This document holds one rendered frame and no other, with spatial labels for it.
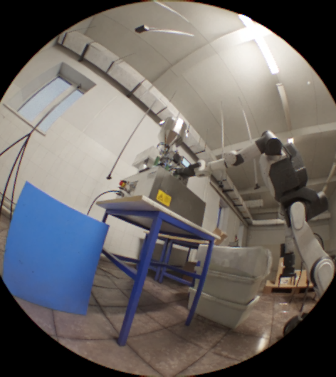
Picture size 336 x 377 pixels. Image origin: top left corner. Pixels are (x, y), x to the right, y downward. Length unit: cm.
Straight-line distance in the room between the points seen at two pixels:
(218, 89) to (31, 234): 434
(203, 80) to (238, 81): 96
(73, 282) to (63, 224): 31
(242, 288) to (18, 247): 137
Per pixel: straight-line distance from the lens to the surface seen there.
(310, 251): 79
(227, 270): 120
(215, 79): 408
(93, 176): 233
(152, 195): 74
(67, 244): 72
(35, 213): 72
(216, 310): 127
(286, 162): 89
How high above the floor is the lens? 59
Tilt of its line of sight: 24 degrees up
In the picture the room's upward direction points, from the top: 16 degrees clockwise
